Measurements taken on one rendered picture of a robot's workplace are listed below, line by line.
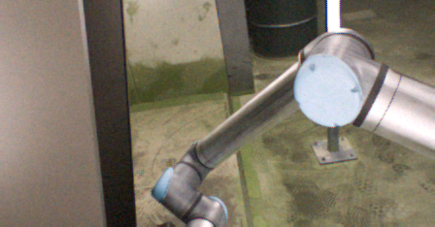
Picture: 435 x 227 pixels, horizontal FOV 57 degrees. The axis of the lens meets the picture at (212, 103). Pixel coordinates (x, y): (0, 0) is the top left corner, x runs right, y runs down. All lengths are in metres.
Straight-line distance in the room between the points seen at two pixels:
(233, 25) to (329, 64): 2.06
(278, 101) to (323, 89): 0.25
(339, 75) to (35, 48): 0.44
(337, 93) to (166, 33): 2.12
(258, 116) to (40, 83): 0.61
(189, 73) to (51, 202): 2.34
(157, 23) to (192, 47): 0.28
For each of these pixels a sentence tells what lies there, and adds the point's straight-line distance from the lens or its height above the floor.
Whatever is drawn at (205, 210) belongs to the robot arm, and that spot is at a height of 0.65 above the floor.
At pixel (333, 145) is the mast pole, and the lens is 2.25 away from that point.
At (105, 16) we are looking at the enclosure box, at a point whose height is 1.14.
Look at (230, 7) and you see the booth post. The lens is 2.66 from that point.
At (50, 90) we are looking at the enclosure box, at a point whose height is 1.23.
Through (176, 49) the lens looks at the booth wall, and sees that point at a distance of 2.75.
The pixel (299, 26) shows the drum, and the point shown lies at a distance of 3.31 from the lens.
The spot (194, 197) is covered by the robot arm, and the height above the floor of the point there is 0.68.
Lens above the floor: 1.39
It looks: 29 degrees down
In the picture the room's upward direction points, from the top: 11 degrees counter-clockwise
